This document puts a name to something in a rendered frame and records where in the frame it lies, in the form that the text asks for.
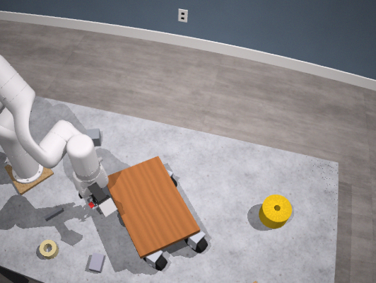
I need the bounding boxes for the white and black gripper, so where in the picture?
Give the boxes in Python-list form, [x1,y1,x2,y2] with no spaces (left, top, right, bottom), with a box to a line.
[73,165,109,201]

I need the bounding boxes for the yellow roll with center hole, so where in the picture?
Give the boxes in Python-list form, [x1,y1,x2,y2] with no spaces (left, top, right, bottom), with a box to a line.
[259,195,292,229]

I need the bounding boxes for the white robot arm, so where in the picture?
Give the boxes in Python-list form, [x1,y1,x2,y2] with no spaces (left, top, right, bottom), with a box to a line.
[0,55,117,216]

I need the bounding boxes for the grey rectangular bar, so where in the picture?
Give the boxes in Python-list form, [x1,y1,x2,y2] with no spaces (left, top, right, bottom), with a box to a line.
[44,207,63,221]

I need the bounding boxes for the beige roll of masking tape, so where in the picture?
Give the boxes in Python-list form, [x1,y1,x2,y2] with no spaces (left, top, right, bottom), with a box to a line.
[40,240,59,259]

